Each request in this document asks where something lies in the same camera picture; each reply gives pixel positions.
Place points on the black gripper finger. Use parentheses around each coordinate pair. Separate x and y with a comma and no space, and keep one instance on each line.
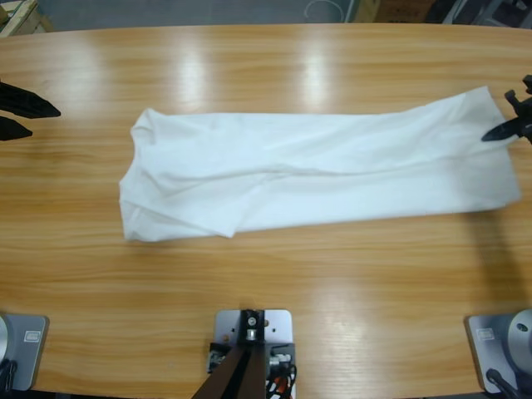
(29,104)
(12,129)

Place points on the white mount plate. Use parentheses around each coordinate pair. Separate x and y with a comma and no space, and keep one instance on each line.
(278,328)

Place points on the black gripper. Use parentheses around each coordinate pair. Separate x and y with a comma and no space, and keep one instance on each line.
(527,120)

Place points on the wooden crate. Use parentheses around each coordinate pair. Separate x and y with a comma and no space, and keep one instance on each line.
(21,16)

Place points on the grey metal equipment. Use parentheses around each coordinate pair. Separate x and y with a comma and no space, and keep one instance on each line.
(465,10)

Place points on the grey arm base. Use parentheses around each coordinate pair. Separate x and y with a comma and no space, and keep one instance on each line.
(490,345)
(29,357)

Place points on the cardboard box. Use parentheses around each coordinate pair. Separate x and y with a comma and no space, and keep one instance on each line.
(390,8)

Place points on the small electronics module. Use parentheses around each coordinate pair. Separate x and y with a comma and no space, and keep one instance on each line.
(216,359)
(280,357)

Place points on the dark camera post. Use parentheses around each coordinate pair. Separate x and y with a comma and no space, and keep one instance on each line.
(245,374)

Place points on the white t-shirt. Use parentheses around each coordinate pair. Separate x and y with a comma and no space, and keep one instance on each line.
(311,174)

